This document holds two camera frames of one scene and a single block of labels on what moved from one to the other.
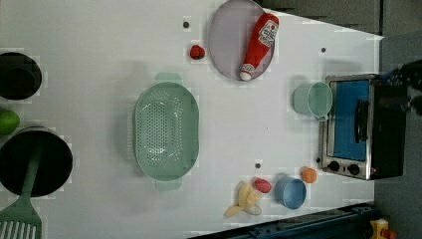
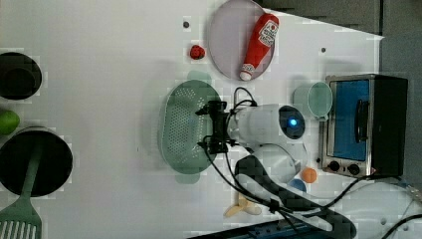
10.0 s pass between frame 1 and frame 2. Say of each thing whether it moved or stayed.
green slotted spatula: stayed
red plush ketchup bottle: stayed
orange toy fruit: stayed
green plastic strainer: moved
